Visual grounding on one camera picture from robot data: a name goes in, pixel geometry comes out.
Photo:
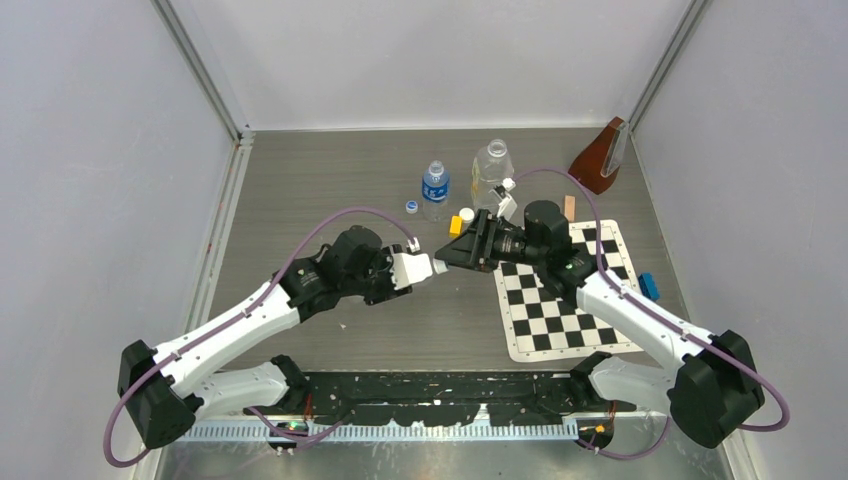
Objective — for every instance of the checkerboard mat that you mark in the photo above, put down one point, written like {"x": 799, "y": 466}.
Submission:
{"x": 539, "y": 327}

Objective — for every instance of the brown wooden metronome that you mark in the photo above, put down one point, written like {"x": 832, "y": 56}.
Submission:
{"x": 596, "y": 167}

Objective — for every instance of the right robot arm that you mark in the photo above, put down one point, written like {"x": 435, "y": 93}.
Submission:
{"x": 704, "y": 382}

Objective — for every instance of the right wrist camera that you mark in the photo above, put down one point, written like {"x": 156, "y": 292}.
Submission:
{"x": 505, "y": 204}

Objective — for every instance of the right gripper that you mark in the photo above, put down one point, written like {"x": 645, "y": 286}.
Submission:
{"x": 475, "y": 249}

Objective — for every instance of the aluminium front rail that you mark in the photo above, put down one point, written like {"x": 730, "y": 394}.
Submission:
{"x": 477, "y": 430}

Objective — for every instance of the clear plastic bottle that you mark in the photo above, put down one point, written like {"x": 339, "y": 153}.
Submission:
{"x": 424, "y": 267}

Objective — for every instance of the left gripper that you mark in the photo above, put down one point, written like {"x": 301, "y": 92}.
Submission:
{"x": 385, "y": 258}

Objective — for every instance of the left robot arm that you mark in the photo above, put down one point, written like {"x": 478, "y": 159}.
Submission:
{"x": 168, "y": 387}

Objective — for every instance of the small wooden block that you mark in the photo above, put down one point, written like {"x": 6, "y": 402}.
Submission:
{"x": 569, "y": 208}

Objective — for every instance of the blue brick toy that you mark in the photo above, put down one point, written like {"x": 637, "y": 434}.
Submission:
{"x": 648, "y": 286}

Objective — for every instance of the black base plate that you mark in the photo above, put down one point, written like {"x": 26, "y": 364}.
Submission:
{"x": 441, "y": 399}

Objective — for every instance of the blue label water bottle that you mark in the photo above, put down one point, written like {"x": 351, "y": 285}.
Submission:
{"x": 435, "y": 189}

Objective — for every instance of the fruit label plastic bottle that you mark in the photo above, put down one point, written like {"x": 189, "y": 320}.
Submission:
{"x": 491, "y": 165}

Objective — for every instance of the yellow block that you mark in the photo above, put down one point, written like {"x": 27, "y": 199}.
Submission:
{"x": 455, "y": 226}

